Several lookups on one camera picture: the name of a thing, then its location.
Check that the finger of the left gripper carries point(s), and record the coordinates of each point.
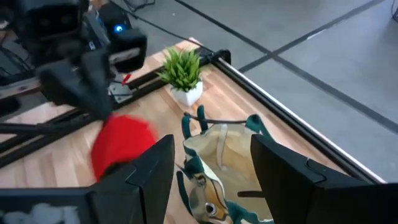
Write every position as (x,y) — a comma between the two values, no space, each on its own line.
(68,84)
(101,84)

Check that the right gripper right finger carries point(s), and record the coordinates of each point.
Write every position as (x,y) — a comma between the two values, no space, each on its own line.
(289,186)

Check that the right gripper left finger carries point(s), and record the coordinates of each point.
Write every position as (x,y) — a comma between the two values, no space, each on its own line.
(146,186)

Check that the red and black garden glove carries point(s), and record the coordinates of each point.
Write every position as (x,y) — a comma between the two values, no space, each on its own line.
(121,143)

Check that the dark green pruning shears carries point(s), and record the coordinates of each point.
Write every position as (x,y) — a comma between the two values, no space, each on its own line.
(202,119)

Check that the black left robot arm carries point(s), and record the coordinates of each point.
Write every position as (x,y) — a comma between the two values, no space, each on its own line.
(109,18)

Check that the beige gardening bag green trim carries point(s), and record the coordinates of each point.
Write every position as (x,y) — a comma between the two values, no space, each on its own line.
(230,155)

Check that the green plant in white pot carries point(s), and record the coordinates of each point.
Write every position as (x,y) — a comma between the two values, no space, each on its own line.
(182,68)

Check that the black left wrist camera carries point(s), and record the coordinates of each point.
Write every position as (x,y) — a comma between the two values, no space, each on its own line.
(49,18)

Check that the black metal table frame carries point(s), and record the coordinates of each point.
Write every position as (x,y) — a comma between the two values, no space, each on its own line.
(222,56)

